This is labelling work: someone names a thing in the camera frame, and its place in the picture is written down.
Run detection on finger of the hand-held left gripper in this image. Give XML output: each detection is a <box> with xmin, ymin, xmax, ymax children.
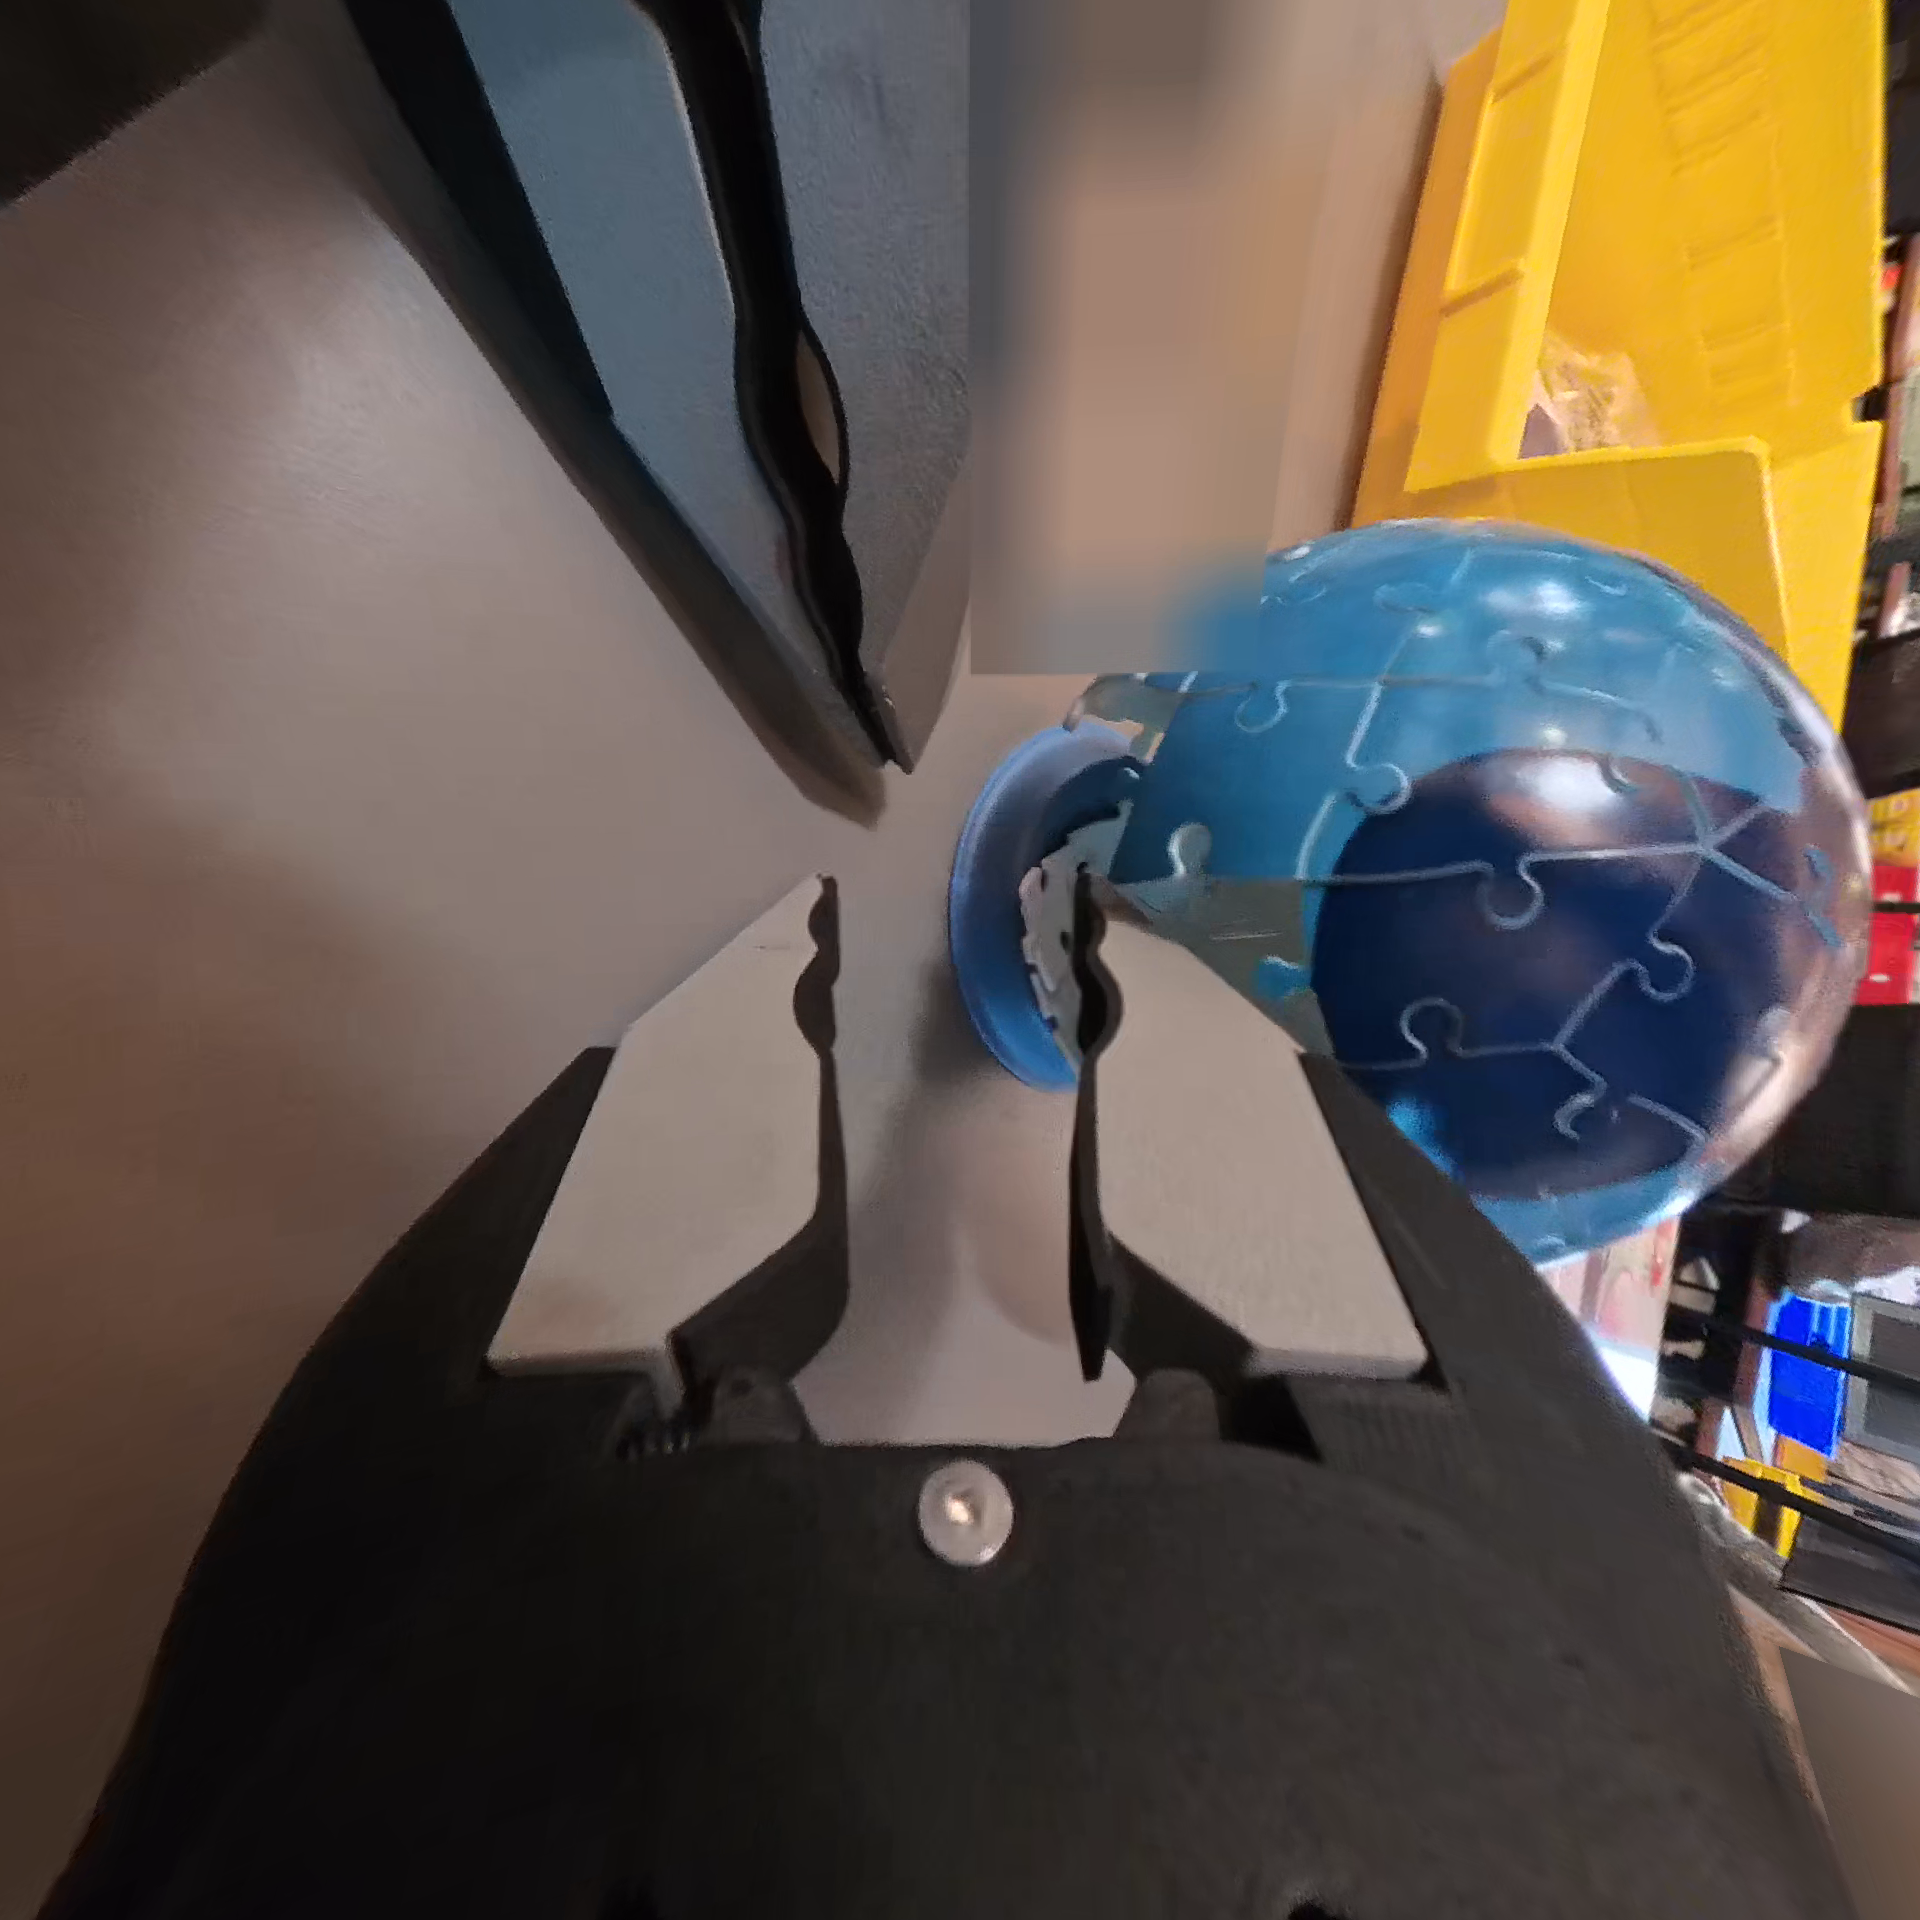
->
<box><xmin>342</xmin><ymin>0</ymin><xmax>911</xmax><ymax>816</ymax></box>
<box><xmin>750</xmin><ymin>0</ymin><xmax>975</xmax><ymax>776</ymax></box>

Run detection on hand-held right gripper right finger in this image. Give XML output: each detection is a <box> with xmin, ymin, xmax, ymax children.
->
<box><xmin>1064</xmin><ymin>867</ymin><xmax>1452</xmax><ymax>1385</ymax></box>

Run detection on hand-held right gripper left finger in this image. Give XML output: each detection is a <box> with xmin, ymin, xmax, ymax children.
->
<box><xmin>481</xmin><ymin>874</ymin><xmax>855</xmax><ymax>1385</ymax></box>

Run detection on blue puzzle ball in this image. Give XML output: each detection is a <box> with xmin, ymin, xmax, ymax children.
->
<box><xmin>1048</xmin><ymin>516</ymin><xmax>1877</xmax><ymax>1264</ymax></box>

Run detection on blue round ball stand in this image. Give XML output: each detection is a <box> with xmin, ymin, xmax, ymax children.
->
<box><xmin>948</xmin><ymin>726</ymin><xmax>1163</xmax><ymax>1094</ymax></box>

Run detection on blue storage bin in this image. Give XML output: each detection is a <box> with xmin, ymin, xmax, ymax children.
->
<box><xmin>1763</xmin><ymin>1288</ymin><xmax>1859</xmax><ymax>1456</ymax></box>

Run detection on clear plastic bag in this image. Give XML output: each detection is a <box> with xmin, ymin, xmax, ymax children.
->
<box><xmin>1517</xmin><ymin>334</ymin><xmax>1670</xmax><ymax>463</ymax></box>

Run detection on red boxes on shelf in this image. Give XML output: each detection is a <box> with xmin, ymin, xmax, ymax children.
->
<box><xmin>1856</xmin><ymin>779</ymin><xmax>1920</xmax><ymax>1008</ymax></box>

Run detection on yellow plastic storage bin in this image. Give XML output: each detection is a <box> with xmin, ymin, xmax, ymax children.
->
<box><xmin>1350</xmin><ymin>0</ymin><xmax>1894</xmax><ymax>726</ymax></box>

